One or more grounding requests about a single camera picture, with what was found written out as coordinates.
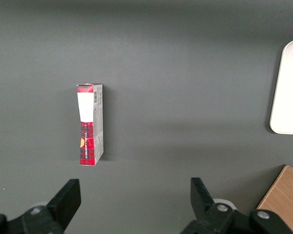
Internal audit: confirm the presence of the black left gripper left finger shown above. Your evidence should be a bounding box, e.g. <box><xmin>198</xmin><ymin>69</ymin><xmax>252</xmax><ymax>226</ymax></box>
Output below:
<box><xmin>0</xmin><ymin>178</ymin><xmax>82</xmax><ymax>234</ymax></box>

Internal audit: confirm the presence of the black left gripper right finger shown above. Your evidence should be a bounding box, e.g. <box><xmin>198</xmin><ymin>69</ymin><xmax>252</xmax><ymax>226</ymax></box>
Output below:
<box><xmin>180</xmin><ymin>177</ymin><xmax>293</xmax><ymax>234</ymax></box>

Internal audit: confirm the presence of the wooden drawer cabinet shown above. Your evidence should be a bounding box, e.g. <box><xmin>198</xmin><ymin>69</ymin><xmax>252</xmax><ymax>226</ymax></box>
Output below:
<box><xmin>256</xmin><ymin>165</ymin><xmax>293</xmax><ymax>234</ymax></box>

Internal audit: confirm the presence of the red plaid cardboard box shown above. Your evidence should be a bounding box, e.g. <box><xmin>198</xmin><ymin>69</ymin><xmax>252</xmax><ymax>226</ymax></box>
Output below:
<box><xmin>76</xmin><ymin>83</ymin><xmax>105</xmax><ymax>167</ymax></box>

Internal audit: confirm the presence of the white rectangular tray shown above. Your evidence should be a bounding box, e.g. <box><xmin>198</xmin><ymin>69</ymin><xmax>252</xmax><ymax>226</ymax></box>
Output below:
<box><xmin>269</xmin><ymin>39</ymin><xmax>293</xmax><ymax>136</ymax></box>

